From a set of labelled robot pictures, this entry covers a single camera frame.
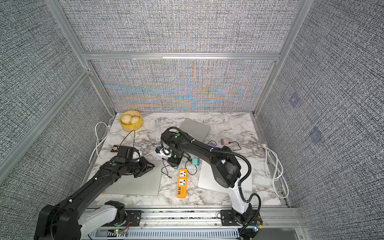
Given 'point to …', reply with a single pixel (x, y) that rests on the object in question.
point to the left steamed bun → (126, 119)
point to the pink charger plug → (224, 141)
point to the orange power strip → (182, 185)
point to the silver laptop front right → (207, 179)
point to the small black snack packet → (115, 148)
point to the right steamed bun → (134, 119)
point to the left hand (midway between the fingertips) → (156, 164)
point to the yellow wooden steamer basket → (130, 127)
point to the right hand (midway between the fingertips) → (174, 157)
